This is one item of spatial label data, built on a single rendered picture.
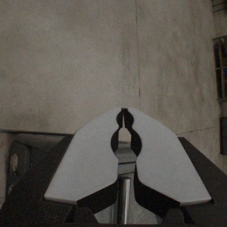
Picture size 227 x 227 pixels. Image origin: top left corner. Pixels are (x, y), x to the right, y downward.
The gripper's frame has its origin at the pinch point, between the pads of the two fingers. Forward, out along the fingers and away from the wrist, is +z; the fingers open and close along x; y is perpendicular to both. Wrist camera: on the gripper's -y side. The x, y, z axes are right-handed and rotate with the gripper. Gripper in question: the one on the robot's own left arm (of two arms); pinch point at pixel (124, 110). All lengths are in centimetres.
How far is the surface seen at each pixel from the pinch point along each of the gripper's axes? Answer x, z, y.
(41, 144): -23.0, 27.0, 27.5
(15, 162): -41, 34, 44
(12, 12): -92, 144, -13
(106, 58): -15, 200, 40
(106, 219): -2.4, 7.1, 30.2
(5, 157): -57, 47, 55
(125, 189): 1.6, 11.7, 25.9
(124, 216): 1.6, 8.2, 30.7
